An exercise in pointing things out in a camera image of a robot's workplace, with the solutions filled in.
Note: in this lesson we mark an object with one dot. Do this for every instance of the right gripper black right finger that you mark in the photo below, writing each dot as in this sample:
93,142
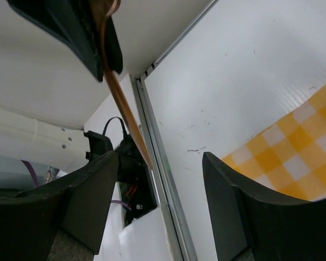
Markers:
249,217

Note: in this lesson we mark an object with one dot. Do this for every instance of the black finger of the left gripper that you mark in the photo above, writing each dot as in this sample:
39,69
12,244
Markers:
112,47
68,21

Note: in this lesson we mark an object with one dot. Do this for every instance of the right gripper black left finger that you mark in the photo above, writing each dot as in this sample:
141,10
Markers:
62,220

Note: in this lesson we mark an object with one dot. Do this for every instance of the copper fork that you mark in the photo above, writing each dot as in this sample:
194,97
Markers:
125,108

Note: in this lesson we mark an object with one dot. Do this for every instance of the yellow white checkered cloth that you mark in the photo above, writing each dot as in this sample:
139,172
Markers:
290,155

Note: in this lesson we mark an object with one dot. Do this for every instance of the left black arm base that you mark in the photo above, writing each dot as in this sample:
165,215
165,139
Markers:
137,195

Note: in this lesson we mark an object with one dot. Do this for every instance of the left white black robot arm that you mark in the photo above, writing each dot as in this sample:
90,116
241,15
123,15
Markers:
58,60

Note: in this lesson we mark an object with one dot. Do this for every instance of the aluminium left side rail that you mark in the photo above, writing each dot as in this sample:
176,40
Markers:
173,45

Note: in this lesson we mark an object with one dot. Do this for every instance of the aluminium rail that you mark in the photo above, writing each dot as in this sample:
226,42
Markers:
166,191
173,45

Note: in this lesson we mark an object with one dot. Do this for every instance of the aluminium front rail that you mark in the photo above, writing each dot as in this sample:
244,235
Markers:
166,191

